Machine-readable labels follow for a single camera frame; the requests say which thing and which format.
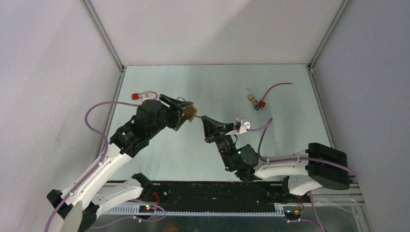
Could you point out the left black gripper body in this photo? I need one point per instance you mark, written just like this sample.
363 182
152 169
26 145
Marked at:
173 112

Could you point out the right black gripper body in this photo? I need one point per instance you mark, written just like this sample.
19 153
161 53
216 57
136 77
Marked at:
225 143

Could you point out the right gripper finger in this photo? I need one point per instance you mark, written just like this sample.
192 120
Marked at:
215 126
206 127

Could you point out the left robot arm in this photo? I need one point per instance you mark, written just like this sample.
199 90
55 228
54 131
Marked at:
82 203

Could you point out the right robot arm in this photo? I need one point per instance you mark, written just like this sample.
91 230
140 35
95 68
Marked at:
317 166

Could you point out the small key bunch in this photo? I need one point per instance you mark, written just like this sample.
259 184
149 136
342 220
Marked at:
255 104

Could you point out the small brass padlock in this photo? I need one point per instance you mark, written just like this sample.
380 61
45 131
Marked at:
250 95

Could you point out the left controller board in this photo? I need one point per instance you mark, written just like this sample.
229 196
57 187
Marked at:
147 209

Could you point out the controller board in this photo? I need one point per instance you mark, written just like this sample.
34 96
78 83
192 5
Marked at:
147 209
292 215

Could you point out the right controller board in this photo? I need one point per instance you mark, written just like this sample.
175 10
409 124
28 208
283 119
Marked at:
292 215

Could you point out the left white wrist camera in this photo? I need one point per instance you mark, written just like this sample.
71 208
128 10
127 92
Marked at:
149 95

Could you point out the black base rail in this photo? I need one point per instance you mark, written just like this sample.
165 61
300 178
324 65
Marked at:
217 196

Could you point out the grey slotted cable duct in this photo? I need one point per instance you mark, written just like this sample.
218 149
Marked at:
132 210

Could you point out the left aluminium frame post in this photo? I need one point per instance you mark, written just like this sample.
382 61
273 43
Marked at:
98 24

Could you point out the aluminium frame post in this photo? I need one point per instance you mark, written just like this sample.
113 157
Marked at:
329 32
98 24

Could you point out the right aluminium frame post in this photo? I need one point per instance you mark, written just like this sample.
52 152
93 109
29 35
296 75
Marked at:
329 32

